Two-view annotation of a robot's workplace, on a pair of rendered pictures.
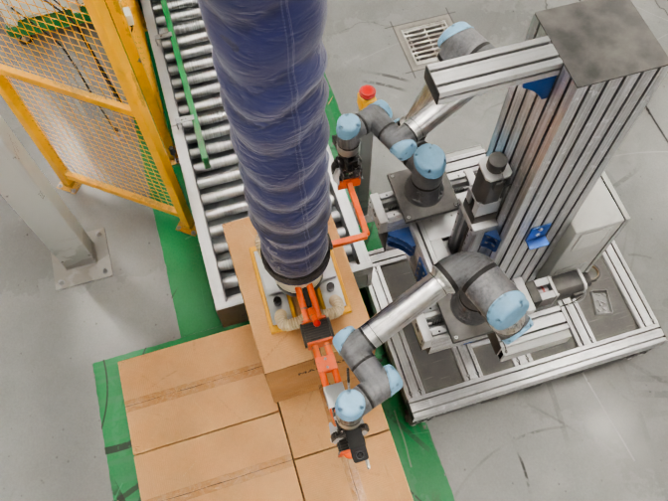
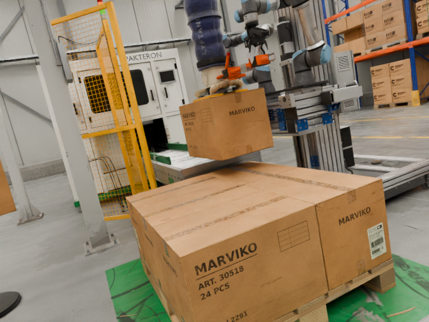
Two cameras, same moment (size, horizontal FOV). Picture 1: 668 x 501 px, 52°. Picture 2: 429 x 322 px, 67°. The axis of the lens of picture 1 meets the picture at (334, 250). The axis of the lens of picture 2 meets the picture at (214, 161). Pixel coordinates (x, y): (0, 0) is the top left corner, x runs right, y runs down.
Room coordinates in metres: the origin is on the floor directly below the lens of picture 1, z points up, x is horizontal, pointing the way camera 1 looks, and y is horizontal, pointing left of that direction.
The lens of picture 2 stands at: (-1.36, 0.52, 1.01)
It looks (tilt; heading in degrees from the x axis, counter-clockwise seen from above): 9 degrees down; 353
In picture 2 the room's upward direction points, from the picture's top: 12 degrees counter-clockwise
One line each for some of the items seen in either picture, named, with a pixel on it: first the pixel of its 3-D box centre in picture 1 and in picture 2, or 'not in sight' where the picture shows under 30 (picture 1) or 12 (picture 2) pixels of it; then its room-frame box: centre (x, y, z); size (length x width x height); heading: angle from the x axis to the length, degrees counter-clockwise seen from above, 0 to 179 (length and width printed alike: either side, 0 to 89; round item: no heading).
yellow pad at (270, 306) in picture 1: (272, 284); (206, 96); (0.94, 0.22, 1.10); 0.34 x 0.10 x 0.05; 15
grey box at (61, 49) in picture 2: not in sight; (65, 63); (1.61, 1.25, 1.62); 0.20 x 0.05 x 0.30; 16
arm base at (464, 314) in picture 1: (474, 299); (304, 77); (0.87, -0.48, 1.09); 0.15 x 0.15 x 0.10
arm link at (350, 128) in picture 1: (349, 131); (223, 42); (1.30, -0.06, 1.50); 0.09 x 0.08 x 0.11; 126
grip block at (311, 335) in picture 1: (317, 332); (231, 73); (0.72, 0.06, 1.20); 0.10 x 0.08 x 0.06; 105
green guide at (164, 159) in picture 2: (166, 41); (147, 156); (2.53, 0.85, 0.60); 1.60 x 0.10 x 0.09; 16
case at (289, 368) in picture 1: (299, 300); (223, 124); (0.97, 0.14, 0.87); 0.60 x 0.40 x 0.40; 17
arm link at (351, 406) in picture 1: (351, 407); (249, 4); (0.41, -0.04, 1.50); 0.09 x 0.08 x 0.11; 124
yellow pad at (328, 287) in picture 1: (325, 270); (230, 91); (0.99, 0.03, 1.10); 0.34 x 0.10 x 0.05; 15
